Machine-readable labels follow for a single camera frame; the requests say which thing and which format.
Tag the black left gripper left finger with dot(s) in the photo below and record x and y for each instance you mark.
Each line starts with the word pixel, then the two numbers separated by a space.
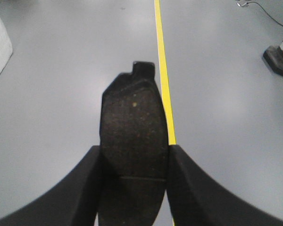
pixel 71 202

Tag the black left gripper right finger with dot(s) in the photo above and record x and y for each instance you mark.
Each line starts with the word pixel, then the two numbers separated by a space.
pixel 196 199

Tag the brake pad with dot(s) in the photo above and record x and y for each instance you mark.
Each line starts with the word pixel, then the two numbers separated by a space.
pixel 134 149

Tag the yellow floor tape line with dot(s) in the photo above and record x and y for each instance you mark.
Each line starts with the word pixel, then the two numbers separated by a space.
pixel 164 78

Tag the red white traffic cone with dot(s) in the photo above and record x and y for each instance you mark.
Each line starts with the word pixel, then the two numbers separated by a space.
pixel 274 57

